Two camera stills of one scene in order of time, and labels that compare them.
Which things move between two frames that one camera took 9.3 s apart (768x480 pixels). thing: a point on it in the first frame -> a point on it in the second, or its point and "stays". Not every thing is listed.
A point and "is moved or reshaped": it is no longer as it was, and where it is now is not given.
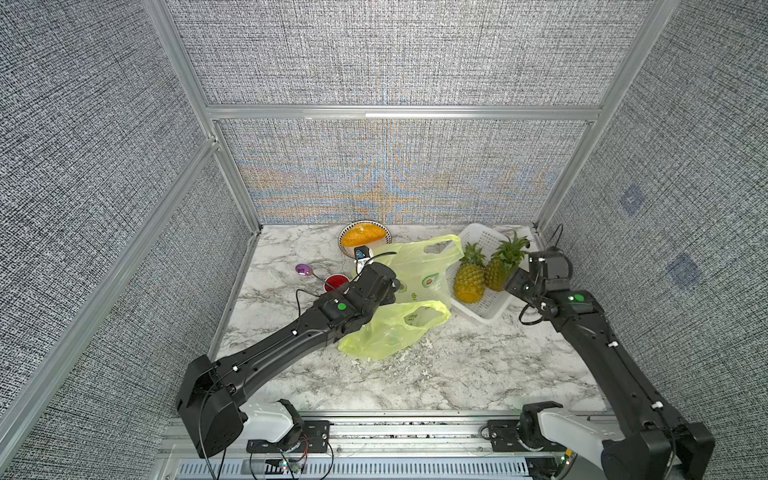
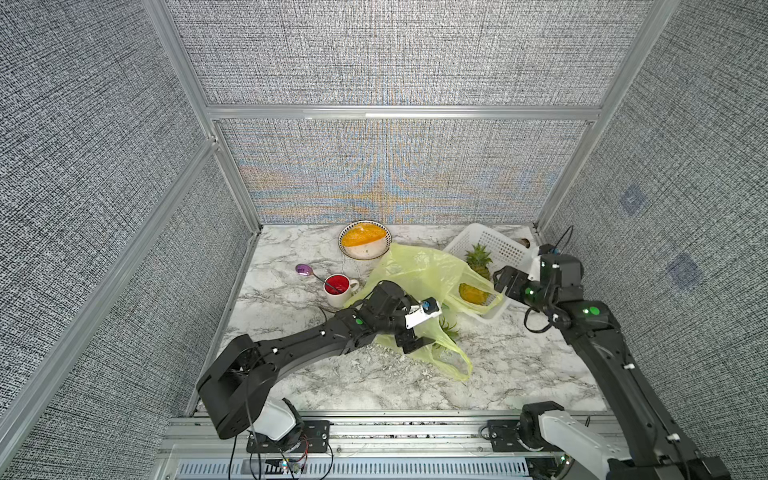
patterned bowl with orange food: (363, 233) stays
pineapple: (504, 262) -> (478, 259)
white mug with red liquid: (336, 282) stays
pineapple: (470, 275) -> (451, 333)
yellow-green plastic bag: (423, 297) is moved or reshaped
